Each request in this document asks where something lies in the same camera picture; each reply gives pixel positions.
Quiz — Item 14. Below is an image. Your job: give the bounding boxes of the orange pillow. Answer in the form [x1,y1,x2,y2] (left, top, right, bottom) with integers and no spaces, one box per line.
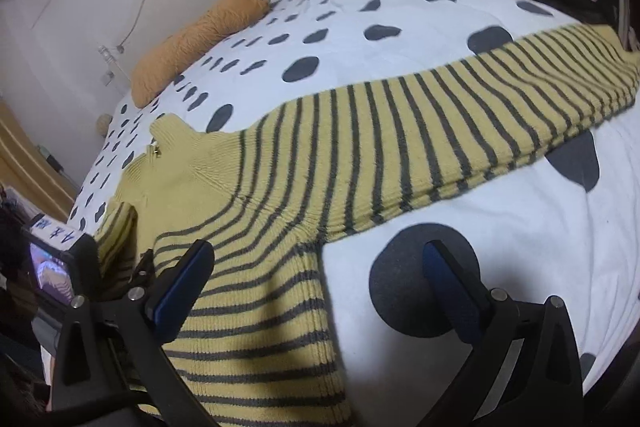
[131,0,273,106]

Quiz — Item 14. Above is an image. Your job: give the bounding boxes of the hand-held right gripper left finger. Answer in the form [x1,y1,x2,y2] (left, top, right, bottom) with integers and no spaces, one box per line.
[50,239,216,427]

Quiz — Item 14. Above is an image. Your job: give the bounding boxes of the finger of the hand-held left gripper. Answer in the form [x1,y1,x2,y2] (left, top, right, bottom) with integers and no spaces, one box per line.
[127,248,156,293]

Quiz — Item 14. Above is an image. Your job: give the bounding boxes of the yellow striped knit sweater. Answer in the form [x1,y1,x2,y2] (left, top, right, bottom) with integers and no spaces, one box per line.
[95,23,640,427]

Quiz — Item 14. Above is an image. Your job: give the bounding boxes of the gold curtain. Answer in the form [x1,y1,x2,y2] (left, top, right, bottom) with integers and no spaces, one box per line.
[0,102,76,220]

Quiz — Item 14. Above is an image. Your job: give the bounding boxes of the white polka dot bed cover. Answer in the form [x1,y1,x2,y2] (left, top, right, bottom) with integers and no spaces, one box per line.
[67,0,640,408]

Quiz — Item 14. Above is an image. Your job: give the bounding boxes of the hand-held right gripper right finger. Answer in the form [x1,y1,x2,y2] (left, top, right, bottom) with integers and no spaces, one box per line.
[421,239,586,427]

